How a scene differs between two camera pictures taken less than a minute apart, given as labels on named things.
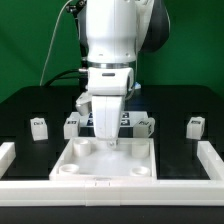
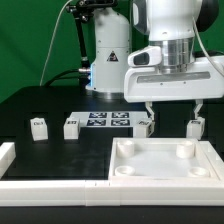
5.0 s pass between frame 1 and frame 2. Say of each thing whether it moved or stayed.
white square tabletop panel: moved
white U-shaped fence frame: stayed
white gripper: moved
